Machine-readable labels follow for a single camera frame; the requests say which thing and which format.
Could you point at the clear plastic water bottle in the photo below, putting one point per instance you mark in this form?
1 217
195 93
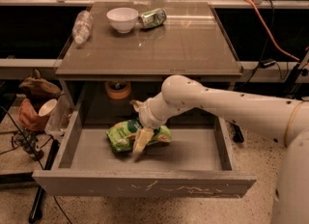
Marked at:
82 27

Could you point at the grey cabinet with counter top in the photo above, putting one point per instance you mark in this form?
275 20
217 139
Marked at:
190 42

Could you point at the orange tape roll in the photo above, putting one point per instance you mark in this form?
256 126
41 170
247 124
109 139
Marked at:
117 91

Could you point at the orange cloth bundle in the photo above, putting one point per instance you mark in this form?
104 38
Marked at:
29 118

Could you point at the black power adapter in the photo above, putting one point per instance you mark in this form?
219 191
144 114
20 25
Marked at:
264 64

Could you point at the grey open drawer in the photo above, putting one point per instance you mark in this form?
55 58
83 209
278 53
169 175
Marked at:
199 162

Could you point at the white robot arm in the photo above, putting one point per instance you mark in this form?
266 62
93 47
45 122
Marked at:
283 120

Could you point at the white cup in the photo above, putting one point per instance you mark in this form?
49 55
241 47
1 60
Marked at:
48 107

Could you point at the brown cloth bag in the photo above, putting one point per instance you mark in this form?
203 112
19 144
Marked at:
37 88

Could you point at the white ceramic bowl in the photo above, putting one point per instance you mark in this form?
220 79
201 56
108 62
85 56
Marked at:
123 20

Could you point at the crushed green soda can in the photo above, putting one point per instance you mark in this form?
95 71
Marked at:
153 18

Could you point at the green rice chip bag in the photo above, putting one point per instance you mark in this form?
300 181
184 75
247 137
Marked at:
122 135

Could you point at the clear plastic container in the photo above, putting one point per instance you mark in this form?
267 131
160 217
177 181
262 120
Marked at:
59 119

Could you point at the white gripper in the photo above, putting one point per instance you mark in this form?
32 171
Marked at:
147 117

